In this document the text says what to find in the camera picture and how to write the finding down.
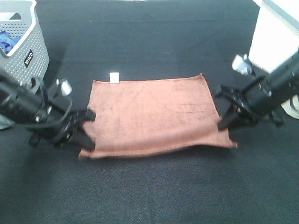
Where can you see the white plastic bin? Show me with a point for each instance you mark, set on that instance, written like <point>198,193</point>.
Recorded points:
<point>276,38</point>

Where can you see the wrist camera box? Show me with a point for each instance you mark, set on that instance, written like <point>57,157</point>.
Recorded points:
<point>63,87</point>
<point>241,64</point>

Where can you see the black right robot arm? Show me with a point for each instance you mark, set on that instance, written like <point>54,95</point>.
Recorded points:
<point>260,98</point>

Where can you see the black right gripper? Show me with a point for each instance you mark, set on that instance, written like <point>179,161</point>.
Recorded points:
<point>240,114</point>

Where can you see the blue cloth in basket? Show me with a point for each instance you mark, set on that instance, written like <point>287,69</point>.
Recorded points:
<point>7,42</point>

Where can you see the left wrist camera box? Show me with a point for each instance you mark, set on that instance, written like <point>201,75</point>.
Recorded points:
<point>63,87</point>

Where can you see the grey perforated laundry basket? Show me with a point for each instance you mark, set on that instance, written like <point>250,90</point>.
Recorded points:
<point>28,58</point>

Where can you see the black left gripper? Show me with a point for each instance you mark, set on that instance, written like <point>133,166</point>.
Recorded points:
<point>53,119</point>

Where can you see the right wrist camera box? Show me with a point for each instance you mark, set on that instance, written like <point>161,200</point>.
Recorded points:
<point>241,64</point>

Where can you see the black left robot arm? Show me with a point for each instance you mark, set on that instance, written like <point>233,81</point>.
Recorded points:
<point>16,98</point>

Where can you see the brown microfibre towel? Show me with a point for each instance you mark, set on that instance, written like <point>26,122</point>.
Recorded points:
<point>144,118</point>

